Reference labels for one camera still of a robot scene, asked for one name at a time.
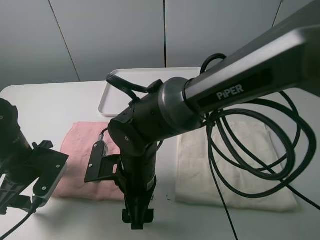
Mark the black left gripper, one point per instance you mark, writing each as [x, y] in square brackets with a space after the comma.
[16, 190]

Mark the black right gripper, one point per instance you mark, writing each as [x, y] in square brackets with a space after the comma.
[134, 175]

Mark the pink towel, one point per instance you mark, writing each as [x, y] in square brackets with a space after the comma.
[78, 144]

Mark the white towel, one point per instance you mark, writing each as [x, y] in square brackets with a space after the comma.
[194, 183]

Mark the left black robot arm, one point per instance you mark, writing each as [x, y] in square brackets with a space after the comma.
[12, 140]

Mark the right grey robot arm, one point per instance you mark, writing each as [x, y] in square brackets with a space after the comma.
[286, 56]

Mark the white plastic tray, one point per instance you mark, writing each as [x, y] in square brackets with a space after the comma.
[126, 84]

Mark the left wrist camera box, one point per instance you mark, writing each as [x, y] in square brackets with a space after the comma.
[51, 173]

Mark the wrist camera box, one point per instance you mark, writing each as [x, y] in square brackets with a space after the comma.
[106, 147]
[51, 173]

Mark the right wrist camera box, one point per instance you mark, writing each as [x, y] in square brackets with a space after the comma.
[106, 147]

